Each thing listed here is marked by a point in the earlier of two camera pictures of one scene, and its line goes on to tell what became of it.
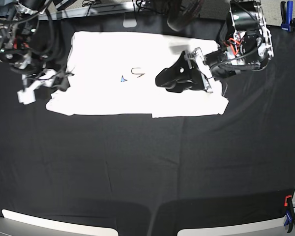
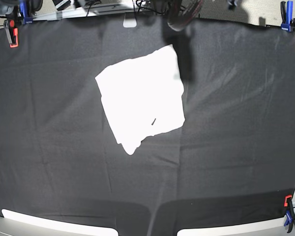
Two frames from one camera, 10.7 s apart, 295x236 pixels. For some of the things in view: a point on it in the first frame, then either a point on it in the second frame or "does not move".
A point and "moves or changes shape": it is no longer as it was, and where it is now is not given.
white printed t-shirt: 113,74 moves or changes shape
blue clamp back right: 288,23 does not move
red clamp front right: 290,217 does not move
